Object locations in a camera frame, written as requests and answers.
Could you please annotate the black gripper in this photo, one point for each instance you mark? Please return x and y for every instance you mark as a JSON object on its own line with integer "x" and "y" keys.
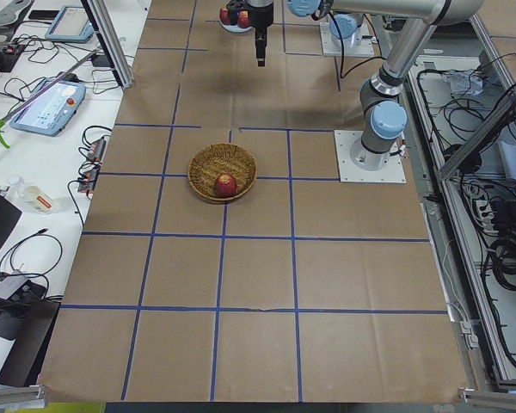
{"x": 260, "y": 19}

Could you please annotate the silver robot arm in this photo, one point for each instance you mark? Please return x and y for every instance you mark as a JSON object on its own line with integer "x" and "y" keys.
{"x": 385, "y": 119}
{"x": 345, "y": 28}

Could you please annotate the red apple plate side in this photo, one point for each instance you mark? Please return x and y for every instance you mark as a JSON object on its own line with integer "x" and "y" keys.
{"x": 243, "y": 20}

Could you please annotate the light blue plate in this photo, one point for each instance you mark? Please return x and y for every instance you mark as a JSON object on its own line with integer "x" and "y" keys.
{"x": 235, "y": 29}

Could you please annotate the red apple plate back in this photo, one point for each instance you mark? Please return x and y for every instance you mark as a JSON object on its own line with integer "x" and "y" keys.
{"x": 224, "y": 16}

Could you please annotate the woven wicker basket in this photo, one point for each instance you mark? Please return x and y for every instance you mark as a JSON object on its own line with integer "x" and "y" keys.
{"x": 216, "y": 159}

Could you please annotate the dark red basket apple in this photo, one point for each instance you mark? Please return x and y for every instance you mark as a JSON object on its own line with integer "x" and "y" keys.
{"x": 225, "y": 185}

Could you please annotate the black power adapter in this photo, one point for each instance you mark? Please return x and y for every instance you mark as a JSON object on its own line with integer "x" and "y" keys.
{"x": 100, "y": 61}

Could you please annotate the blue teach pendant far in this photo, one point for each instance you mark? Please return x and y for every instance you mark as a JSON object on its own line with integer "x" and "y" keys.
{"x": 71, "y": 24}

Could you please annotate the blue teach pendant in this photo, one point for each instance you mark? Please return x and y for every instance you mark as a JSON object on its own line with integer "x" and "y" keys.
{"x": 50, "y": 113}
{"x": 71, "y": 24}

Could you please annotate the blue teach pendant near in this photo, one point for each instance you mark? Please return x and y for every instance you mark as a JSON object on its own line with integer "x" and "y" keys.
{"x": 50, "y": 113}

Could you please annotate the clear plastic bottle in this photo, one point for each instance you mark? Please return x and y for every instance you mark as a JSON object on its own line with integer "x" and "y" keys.
{"x": 32, "y": 194}

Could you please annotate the green-tipped metal stand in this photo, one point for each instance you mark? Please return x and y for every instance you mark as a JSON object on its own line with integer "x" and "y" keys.
{"x": 48, "y": 85}

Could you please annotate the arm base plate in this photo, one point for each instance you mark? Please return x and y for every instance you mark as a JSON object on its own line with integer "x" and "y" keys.
{"x": 357, "y": 165}
{"x": 359, "y": 45}

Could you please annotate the aluminium frame post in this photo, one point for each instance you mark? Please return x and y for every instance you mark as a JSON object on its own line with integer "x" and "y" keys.
{"x": 101, "y": 22}

